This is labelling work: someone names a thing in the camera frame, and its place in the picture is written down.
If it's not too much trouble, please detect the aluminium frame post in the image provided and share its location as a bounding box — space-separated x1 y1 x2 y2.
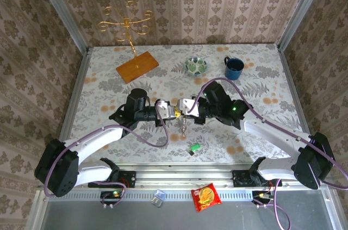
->
276 0 331 49
31 0 91 51

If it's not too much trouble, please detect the red snack packet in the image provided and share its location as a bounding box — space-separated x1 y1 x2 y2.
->
190 183 222 213

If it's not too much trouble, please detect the dark blue mug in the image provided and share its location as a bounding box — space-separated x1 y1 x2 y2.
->
223 55 245 80

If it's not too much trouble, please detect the silver keyring with keys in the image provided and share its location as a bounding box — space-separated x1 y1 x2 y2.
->
177 118 189 136

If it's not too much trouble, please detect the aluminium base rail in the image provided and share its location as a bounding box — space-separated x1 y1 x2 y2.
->
116 162 256 189

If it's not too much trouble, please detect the gold jewelry stand wooden base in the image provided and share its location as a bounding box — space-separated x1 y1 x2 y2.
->
97 1 160 84

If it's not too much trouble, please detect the leaf pattern bowl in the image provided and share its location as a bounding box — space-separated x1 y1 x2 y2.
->
184 57 208 76

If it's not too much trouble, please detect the small circuit board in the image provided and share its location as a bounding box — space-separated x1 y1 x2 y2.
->
251 189 274 209
100 189 126 209

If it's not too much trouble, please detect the grey metal shelf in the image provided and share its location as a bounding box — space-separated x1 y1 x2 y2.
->
34 188 342 230

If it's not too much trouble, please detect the clear plastic packet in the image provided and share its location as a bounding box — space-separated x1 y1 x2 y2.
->
151 189 166 208

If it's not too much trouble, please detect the aluminium table side rail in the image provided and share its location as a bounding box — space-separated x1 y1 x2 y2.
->
276 45 312 138
53 47 92 163

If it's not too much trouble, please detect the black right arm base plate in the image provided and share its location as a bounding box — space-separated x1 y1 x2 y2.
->
232 170 283 188

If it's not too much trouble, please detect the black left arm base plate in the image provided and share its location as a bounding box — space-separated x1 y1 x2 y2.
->
88 170 136 189

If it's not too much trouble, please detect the green black key tag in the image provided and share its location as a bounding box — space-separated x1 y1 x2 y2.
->
189 144 202 157

